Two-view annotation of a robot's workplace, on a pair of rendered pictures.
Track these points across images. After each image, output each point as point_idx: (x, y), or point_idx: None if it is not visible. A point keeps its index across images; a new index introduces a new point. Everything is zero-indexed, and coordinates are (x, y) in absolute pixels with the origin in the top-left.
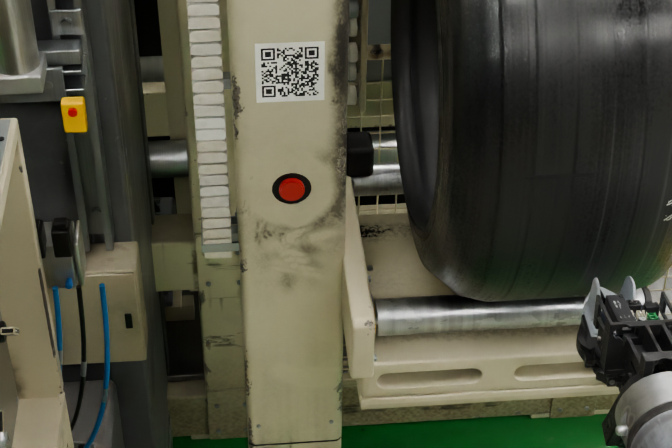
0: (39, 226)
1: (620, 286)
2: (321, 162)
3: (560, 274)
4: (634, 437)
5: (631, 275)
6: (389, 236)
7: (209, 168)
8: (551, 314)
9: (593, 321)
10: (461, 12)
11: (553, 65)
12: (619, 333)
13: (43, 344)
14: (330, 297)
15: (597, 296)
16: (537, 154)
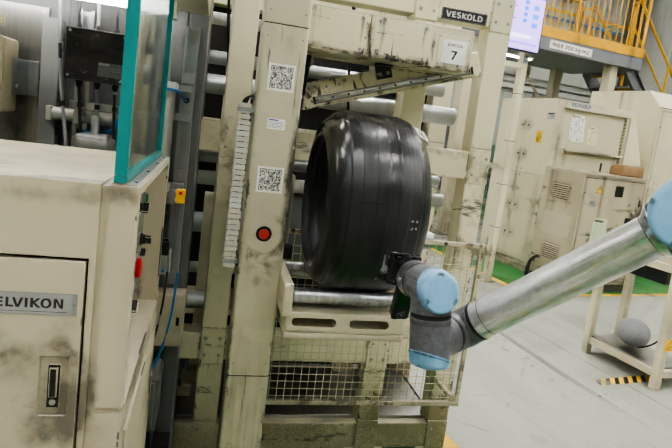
0: None
1: None
2: (277, 222)
3: (371, 256)
4: (405, 275)
5: None
6: None
7: (232, 221)
8: (365, 298)
9: (385, 263)
10: (337, 147)
11: (370, 162)
12: (396, 258)
13: (154, 268)
14: (273, 291)
15: (386, 250)
16: (364, 193)
